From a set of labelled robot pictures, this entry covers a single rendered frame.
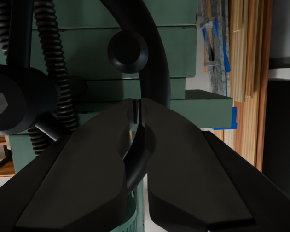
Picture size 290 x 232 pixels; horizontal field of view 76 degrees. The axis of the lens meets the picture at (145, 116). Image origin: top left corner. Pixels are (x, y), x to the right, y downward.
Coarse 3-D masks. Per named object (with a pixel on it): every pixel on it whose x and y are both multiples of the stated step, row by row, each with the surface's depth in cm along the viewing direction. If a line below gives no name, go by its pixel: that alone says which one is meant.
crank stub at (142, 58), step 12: (120, 36) 10; (132, 36) 10; (108, 48) 11; (120, 48) 10; (132, 48) 10; (144, 48) 11; (120, 60) 10; (132, 60) 10; (144, 60) 11; (132, 72) 11
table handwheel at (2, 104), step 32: (32, 0) 16; (128, 0) 15; (0, 64) 15; (160, 64) 16; (0, 96) 15; (32, 96) 15; (160, 96) 16; (0, 128) 15; (64, 128) 18; (128, 160) 18; (128, 192) 19
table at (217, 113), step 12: (192, 96) 39; (204, 96) 39; (216, 96) 38; (84, 108) 29; (96, 108) 28; (180, 108) 36; (192, 108) 36; (204, 108) 36; (216, 108) 36; (228, 108) 36; (84, 120) 26; (192, 120) 36; (204, 120) 36; (216, 120) 36; (228, 120) 36; (24, 132) 26
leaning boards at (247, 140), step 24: (240, 0) 136; (264, 0) 139; (240, 24) 140; (264, 24) 142; (240, 48) 148; (264, 48) 144; (240, 72) 152; (264, 72) 146; (240, 96) 155; (264, 96) 149; (240, 120) 186; (264, 120) 153; (240, 144) 190
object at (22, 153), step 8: (8, 136) 27; (16, 136) 27; (24, 136) 27; (16, 144) 27; (24, 144) 27; (16, 152) 27; (24, 152) 27; (32, 152) 27; (16, 160) 27; (24, 160) 27; (16, 168) 28
